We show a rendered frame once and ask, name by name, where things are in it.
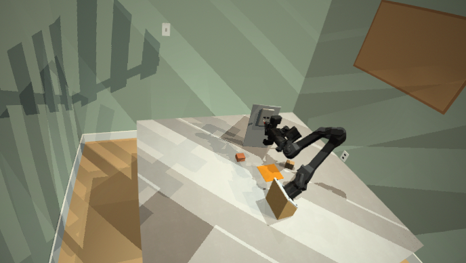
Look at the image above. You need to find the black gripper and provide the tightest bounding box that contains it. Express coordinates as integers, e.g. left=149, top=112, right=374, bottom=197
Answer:
left=263, top=115, right=283, bottom=146

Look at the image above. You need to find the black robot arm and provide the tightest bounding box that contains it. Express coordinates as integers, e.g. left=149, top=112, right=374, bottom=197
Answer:
left=274, top=125, right=346, bottom=201

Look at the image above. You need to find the orange flat square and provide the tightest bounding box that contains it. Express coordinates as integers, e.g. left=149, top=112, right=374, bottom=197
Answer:
left=257, top=164, right=283, bottom=182

